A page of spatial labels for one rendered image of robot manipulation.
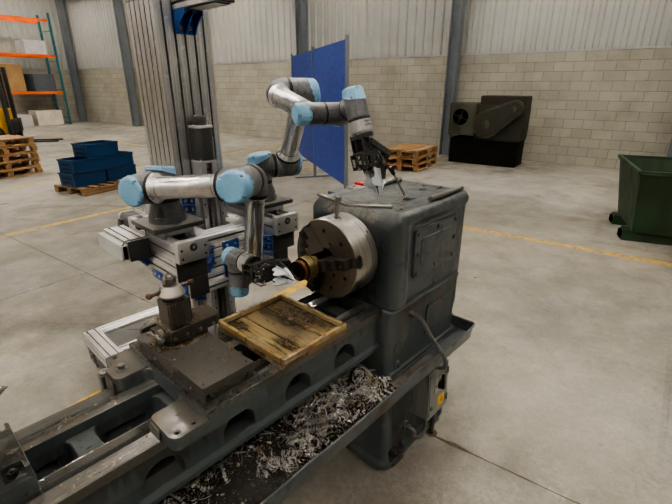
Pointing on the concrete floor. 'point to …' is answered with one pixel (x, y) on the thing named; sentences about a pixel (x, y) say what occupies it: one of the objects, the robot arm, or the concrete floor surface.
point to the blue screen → (326, 139)
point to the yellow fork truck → (11, 125)
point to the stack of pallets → (18, 156)
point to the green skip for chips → (644, 199)
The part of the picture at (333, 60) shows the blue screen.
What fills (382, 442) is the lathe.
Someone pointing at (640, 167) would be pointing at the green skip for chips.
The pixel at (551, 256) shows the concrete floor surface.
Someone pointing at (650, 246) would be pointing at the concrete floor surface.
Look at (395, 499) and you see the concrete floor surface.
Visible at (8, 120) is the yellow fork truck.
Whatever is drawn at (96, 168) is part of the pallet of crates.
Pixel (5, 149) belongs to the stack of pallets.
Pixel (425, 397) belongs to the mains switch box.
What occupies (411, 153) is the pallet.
